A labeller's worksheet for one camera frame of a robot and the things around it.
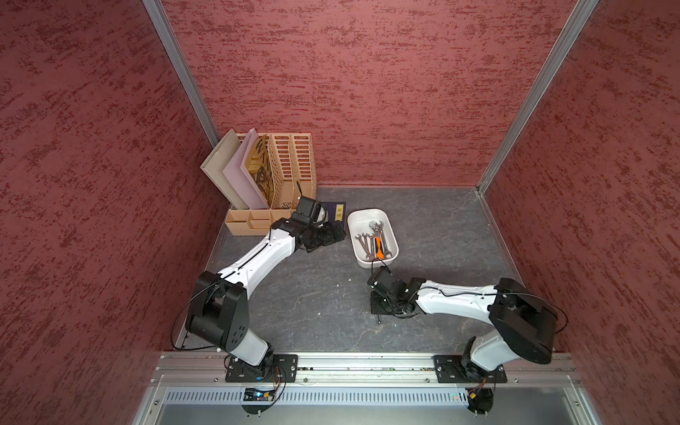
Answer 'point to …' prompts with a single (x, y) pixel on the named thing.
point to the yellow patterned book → (259, 167)
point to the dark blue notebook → (336, 211)
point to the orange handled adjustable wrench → (379, 241)
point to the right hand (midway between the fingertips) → (374, 312)
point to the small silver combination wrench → (379, 321)
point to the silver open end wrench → (367, 242)
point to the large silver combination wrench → (385, 252)
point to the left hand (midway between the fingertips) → (334, 242)
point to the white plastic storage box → (358, 221)
